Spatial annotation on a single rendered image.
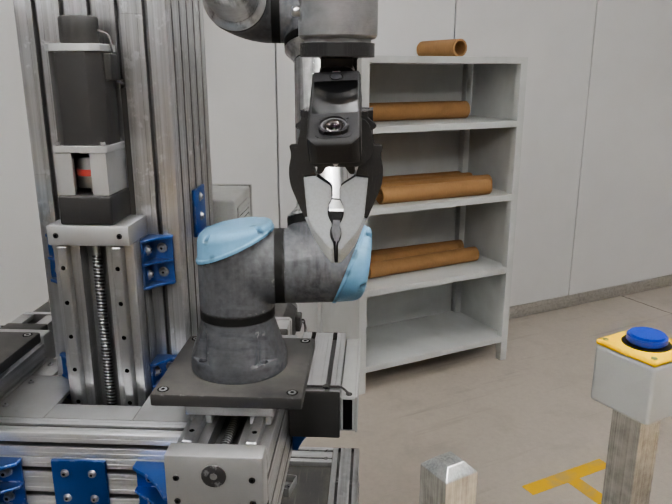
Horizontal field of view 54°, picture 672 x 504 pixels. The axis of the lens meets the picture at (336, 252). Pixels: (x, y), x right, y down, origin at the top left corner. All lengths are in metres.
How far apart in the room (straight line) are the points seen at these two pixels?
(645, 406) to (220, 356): 0.58
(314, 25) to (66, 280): 0.69
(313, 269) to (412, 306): 2.81
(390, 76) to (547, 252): 1.59
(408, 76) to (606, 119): 1.48
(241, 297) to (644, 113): 3.98
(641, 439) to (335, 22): 0.52
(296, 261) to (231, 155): 2.18
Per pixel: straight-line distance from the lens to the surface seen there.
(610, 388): 0.76
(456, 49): 3.30
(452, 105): 3.41
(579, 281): 4.60
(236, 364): 1.01
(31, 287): 3.08
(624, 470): 0.81
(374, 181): 0.64
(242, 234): 0.96
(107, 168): 1.11
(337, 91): 0.61
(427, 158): 3.60
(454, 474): 0.60
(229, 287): 0.98
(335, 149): 0.55
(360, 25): 0.63
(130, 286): 1.15
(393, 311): 3.70
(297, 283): 0.98
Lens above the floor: 1.49
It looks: 15 degrees down
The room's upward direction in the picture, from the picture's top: straight up
